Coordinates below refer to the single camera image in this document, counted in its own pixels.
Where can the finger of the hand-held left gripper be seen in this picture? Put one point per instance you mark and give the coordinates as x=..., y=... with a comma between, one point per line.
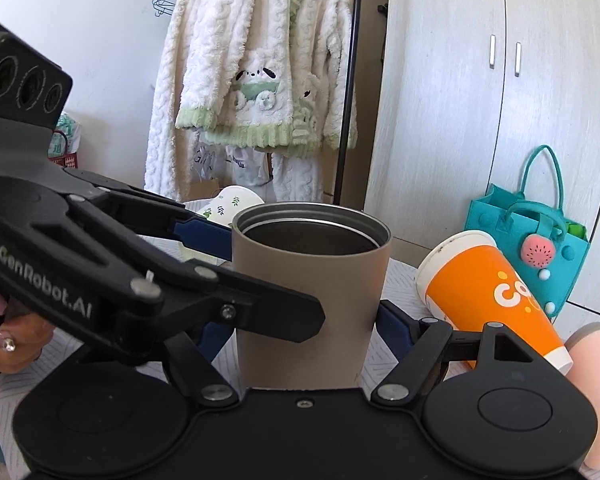
x=260, y=305
x=200, y=232

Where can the green tissue pack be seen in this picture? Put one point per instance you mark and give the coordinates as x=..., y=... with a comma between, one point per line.
x=65, y=135

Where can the white green-trim fluffy jacket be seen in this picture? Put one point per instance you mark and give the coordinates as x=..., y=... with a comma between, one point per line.
x=275, y=35

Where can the person's left hand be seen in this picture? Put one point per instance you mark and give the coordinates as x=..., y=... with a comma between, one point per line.
x=22, y=340

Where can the red basket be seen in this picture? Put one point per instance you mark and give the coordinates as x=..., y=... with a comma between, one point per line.
x=65, y=161

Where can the orange paper cup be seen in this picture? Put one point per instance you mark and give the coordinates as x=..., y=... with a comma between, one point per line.
x=470, y=285

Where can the white leaf-print paper cup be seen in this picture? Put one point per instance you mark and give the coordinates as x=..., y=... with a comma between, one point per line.
x=232, y=204

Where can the light wooden wardrobe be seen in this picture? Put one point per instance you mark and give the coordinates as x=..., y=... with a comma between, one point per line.
x=430, y=110

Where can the black coat rack pole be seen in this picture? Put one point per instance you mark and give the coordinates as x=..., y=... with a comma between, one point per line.
x=349, y=85

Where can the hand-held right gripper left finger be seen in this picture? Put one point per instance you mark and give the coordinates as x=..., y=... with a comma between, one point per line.
x=211, y=341

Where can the white fluffy robe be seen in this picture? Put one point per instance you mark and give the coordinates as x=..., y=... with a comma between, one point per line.
x=162, y=160

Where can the teal felt handbag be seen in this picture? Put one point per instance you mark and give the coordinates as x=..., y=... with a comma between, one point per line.
x=527, y=232

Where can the beige steel tumbler cup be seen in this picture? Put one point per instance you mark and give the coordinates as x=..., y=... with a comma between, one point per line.
x=290, y=280

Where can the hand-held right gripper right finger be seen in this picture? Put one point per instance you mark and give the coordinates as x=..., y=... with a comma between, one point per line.
x=393, y=327

